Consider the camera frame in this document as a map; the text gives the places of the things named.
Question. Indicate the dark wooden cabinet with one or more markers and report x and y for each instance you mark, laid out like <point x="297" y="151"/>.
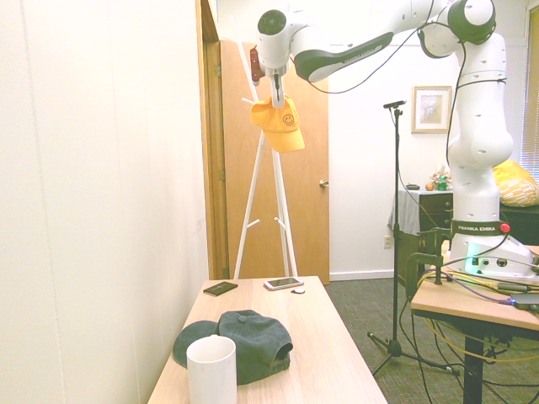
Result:
<point x="436" y="210"/>

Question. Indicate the black tripod stand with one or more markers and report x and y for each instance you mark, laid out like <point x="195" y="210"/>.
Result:
<point x="396" y="210"/>

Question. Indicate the orange fruit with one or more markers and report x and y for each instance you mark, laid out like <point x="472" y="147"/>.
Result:
<point x="429" y="186"/>

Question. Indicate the wooden door frame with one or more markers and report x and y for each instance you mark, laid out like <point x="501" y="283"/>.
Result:
<point x="210" y="168"/>

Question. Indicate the grey adapter box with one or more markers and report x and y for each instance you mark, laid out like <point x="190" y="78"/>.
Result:
<point x="526" y="301"/>

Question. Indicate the red round knob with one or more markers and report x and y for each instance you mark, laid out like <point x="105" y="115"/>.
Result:
<point x="504" y="228"/>

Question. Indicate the dark small bowl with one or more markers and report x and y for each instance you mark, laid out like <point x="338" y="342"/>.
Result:
<point x="412" y="186"/>

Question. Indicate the dried flower decoration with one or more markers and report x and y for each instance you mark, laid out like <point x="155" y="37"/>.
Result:
<point x="440" y="170"/>

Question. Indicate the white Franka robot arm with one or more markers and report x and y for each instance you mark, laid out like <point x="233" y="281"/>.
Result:
<point x="476" y="147"/>

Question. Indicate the round key fob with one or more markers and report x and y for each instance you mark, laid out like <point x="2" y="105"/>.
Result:
<point x="298" y="290"/>

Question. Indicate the brass door knob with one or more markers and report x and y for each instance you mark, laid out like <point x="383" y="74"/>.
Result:
<point x="323" y="183"/>

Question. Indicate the black wallet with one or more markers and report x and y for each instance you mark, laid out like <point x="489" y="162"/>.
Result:
<point x="220" y="288"/>

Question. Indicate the grey cloth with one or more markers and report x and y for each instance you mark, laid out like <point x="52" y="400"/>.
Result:
<point x="406" y="210"/>

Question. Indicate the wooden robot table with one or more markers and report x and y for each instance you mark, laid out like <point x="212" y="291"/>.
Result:
<point x="463" y="309"/>

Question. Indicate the dark blue cap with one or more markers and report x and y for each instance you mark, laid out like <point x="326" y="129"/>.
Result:
<point x="248" y="336"/>

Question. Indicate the framed wall picture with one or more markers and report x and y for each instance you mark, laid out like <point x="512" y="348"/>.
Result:
<point x="431" y="109"/>

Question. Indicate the white mug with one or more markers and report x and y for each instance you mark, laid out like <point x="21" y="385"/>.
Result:
<point x="210" y="370"/>

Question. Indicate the wooden door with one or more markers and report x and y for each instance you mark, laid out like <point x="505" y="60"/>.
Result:
<point x="307" y="210"/>

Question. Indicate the black metal clamp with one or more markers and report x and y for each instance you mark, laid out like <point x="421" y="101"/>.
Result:
<point x="423" y="256"/>

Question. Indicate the orange smiley cap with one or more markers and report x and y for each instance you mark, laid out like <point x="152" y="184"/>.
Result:
<point x="282" y="126"/>

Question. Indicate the white coat rack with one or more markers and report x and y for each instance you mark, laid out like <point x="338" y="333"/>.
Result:
<point x="250" y="210"/>

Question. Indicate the white smartphone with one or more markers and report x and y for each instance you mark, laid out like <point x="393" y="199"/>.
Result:
<point x="283" y="283"/>

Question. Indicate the black stand camera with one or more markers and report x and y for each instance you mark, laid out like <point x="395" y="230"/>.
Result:
<point x="395" y="104"/>

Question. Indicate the yellow bag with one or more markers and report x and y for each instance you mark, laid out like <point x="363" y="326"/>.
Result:
<point x="516" y="185"/>

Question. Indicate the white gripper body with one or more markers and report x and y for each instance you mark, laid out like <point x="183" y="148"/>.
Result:
<point x="279" y="101"/>

